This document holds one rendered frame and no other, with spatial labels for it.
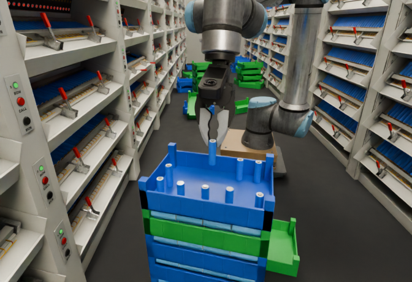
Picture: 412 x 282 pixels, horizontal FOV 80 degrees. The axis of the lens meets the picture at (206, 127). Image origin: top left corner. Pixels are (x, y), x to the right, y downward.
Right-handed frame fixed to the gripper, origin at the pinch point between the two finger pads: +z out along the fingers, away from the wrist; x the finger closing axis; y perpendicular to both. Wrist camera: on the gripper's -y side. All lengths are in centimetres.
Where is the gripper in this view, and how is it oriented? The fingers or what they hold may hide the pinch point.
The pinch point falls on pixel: (212, 141)
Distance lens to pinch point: 57.8
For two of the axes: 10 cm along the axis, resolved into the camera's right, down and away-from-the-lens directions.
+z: -0.6, 9.9, 1.5
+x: -9.7, -0.9, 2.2
